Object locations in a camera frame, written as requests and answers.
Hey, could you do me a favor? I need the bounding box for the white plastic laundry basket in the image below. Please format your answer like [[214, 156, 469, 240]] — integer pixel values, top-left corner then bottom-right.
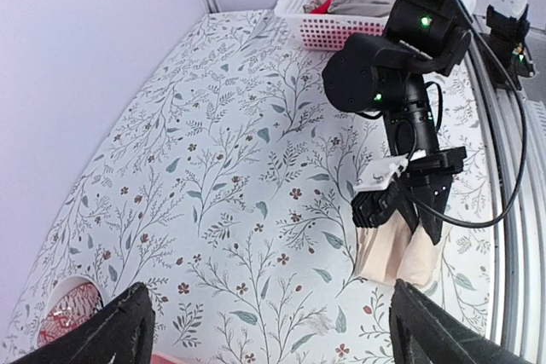
[[274, 0, 395, 50]]

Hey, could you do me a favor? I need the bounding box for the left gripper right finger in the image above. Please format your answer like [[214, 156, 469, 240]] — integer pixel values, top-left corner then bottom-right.
[[389, 280, 519, 363]]

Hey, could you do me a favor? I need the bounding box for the cream garment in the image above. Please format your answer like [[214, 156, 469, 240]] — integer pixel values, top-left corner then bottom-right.
[[353, 212, 451, 290]]

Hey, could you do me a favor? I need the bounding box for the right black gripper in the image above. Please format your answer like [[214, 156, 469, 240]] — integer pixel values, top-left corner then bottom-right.
[[396, 147, 467, 245]]

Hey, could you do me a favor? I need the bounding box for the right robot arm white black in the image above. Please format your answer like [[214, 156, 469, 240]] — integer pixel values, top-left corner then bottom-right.
[[322, 0, 480, 243]]

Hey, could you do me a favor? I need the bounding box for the pink divided organizer box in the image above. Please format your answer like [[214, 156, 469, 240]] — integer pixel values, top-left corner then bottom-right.
[[150, 352, 200, 364]]

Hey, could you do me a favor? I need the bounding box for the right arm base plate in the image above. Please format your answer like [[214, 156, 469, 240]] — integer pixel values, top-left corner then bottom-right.
[[483, 4, 536, 91]]

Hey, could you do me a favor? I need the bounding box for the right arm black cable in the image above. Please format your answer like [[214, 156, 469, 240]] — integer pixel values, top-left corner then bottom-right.
[[394, 0, 530, 228]]

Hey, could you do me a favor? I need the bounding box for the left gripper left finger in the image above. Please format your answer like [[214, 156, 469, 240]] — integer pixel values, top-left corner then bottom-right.
[[16, 282, 155, 364]]

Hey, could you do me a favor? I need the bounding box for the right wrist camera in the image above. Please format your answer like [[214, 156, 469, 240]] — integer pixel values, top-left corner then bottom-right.
[[350, 154, 410, 228]]

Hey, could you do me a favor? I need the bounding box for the small patterned bowl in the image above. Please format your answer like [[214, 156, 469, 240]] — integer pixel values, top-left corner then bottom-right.
[[37, 275, 105, 348]]

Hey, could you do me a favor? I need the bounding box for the red garment in basket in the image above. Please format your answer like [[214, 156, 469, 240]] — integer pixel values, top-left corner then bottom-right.
[[310, 0, 333, 14]]

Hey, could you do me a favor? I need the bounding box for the aluminium front rail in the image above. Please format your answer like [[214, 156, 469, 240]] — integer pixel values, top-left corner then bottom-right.
[[465, 43, 545, 363]]

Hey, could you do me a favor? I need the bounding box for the floral patterned table mat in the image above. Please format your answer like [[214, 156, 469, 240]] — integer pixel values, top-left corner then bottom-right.
[[1, 10, 392, 363]]

